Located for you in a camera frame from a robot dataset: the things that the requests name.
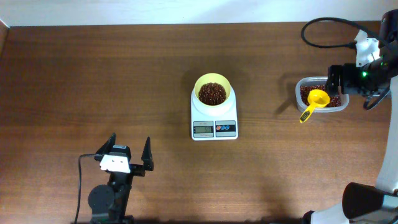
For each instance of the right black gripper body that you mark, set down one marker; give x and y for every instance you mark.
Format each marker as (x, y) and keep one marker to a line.
(362, 79)

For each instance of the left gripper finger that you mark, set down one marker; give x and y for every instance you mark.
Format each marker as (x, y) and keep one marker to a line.
(146, 157)
(107, 146)

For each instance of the yellow plastic measuring scoop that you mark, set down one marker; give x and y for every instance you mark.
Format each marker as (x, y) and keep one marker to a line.
(317, 99)

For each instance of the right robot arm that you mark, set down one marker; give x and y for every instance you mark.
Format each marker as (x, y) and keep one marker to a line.
(374, 76)

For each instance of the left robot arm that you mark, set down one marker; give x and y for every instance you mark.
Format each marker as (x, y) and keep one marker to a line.
(108, 202)

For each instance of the white digital kitchen scale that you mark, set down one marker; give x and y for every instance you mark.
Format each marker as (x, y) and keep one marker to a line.
(210, 123)

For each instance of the red beans in bowl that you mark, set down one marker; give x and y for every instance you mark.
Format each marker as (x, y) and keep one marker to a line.
(212, 94)

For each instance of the pale yellow plastic bowl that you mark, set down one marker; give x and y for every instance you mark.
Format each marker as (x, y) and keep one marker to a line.
(212, 78)

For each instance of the clear plastic container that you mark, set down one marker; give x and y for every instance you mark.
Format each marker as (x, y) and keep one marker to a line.
(311, 81)

